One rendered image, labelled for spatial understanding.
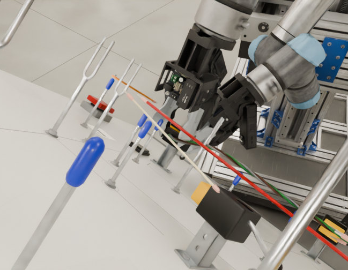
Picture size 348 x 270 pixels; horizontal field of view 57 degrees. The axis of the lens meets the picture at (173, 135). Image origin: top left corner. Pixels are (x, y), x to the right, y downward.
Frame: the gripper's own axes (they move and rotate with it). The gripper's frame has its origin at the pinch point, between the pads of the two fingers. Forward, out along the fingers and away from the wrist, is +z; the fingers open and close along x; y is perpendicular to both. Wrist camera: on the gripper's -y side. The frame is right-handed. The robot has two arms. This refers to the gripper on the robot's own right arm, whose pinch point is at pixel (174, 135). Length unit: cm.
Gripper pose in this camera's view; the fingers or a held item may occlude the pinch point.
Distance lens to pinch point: 60.1
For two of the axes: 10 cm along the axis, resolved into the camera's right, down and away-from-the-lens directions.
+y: -4.9, 2.5, -8.3
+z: -3.7, 8.1, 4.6
